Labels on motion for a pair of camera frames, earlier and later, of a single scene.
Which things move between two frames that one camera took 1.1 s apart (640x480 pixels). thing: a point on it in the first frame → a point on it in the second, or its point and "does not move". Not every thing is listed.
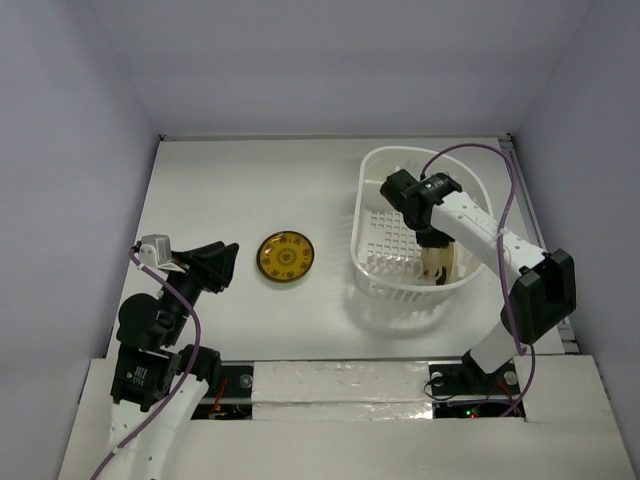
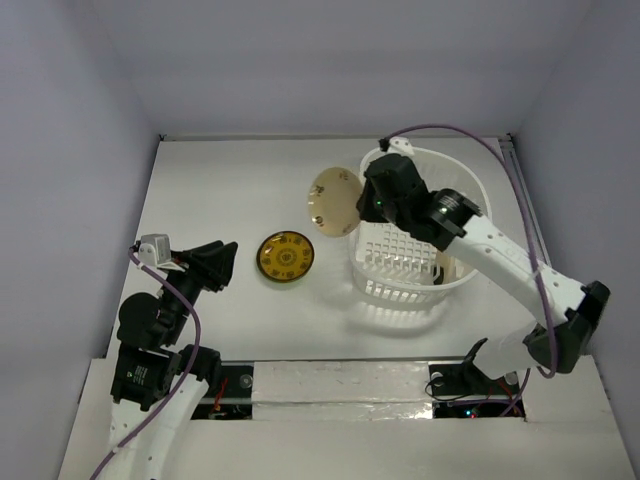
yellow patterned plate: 285,256 does not move
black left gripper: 203,265 does not move
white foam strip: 341,390 does not move
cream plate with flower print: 433,259 → 333,198
